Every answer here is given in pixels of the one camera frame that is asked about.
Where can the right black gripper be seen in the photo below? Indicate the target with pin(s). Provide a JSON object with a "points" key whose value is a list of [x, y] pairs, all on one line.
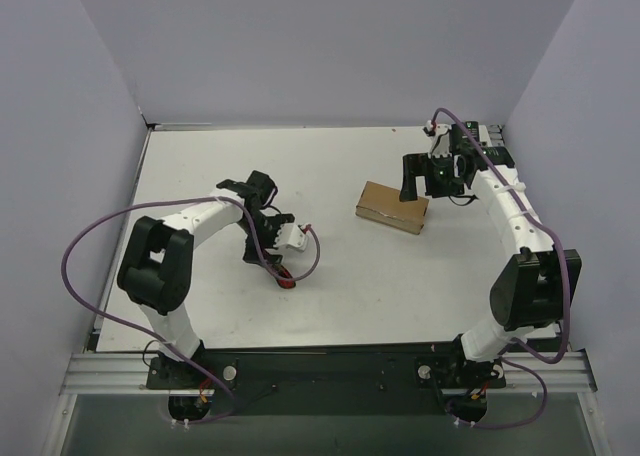
{"points": [[417, 165]]}

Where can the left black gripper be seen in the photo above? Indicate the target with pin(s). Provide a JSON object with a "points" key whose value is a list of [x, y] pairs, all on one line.
{"points": [[261, 254]]}

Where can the red black utility knife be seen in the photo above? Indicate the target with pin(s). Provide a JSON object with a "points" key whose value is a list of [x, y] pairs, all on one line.
{"points": [[282, 276]]}

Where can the brown cardboard express box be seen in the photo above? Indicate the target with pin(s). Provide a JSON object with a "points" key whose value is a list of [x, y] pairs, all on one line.
{"points": [[381, 204]]}

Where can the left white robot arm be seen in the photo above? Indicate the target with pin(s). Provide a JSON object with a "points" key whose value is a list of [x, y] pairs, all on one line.
{"points": [[157, 266]]}

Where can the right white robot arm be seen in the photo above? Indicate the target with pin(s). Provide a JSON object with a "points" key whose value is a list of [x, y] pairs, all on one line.
{"points": [[536, 287]]}

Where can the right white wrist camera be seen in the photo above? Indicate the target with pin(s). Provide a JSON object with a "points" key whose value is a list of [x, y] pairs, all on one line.
{"points": [[438, 135]]}

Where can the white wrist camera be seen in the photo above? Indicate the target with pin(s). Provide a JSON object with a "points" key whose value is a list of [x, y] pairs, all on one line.
{"points": [[292, 237], [438, 135]]}

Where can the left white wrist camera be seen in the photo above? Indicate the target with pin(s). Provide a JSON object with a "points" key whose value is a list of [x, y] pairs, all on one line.
{"points": [[292, 237]]}

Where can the aluminium back rail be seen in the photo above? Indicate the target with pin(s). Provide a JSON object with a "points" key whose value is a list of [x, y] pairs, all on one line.
{"points": [[212, 126]]}

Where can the aluminium rail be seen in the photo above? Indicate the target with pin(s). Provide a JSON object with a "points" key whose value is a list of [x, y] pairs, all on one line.
{"points": [[387, 368], [212, 126]]}

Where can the aluminium front rail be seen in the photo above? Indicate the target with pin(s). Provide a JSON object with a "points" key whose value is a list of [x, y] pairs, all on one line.
{"points": [[387, 368]]}

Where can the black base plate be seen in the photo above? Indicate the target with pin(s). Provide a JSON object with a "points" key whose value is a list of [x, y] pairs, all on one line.
{"points": [[325, 399]]}

